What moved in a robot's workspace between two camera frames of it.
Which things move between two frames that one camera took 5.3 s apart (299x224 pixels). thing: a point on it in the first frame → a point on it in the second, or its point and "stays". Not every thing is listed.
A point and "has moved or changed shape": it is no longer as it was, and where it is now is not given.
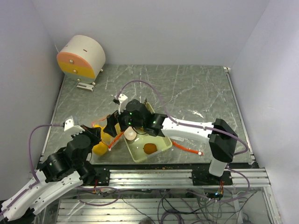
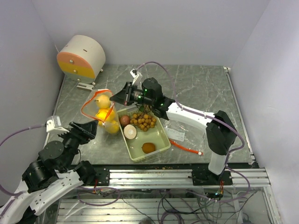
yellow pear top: x=104 y=136 → x=106 y=114
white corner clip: x=227 y=69 stays
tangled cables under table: x=202 y=206 stays
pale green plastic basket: x=135 y=147 stays
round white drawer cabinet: x=82 y=59 stays
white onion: x=130 y=134 stays
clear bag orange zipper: x=108 y=139 → x=99 y=107
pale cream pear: x=107 y=138 → x=103 y=101
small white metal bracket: x=85 y=87 stays
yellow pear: x=100 y=149 has moved or changed shape
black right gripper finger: x=111 y=120 → x=122 y=97
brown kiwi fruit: x=149 y=148 stays
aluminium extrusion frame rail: x=181 y=179 stays
